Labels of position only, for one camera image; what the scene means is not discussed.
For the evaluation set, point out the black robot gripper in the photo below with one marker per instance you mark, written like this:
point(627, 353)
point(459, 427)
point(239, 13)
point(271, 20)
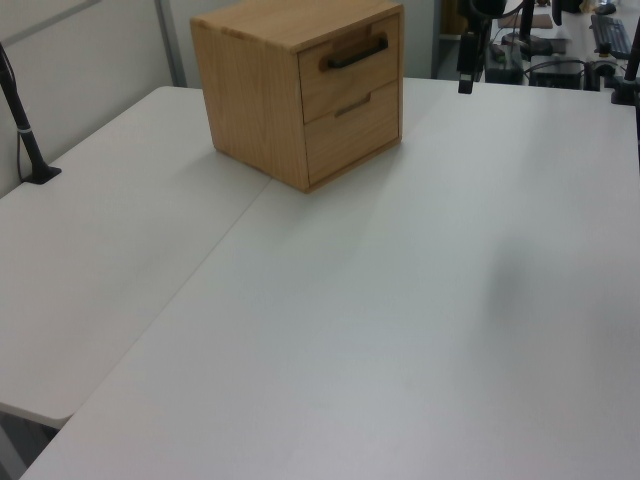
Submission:
point(488, 6)

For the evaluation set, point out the black monitor stand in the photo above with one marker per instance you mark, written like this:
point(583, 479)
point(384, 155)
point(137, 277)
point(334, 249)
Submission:
point(526, 35)

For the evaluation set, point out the grey metal partition post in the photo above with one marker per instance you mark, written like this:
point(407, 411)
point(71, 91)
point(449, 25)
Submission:
point(172, 42)

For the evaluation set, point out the black box with green part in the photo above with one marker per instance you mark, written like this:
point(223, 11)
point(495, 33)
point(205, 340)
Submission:
point(504, 67)

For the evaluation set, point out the black computer keyboard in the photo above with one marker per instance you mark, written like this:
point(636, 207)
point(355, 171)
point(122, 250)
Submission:
point(612, 34)

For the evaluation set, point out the wooden drawer cabinet body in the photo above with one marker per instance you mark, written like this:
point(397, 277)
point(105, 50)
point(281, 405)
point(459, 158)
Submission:
point(250, 100)

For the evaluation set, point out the black camera pole with base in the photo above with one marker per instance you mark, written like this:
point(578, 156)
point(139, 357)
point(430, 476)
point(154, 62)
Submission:
point(24, 135)

